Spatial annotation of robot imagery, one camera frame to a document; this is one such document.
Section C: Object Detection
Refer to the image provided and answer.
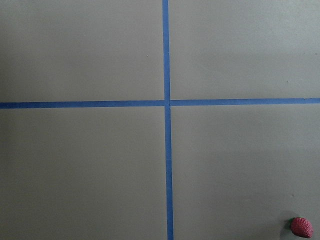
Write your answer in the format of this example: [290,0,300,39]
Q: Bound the red strawberry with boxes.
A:
[289,217,314,239]

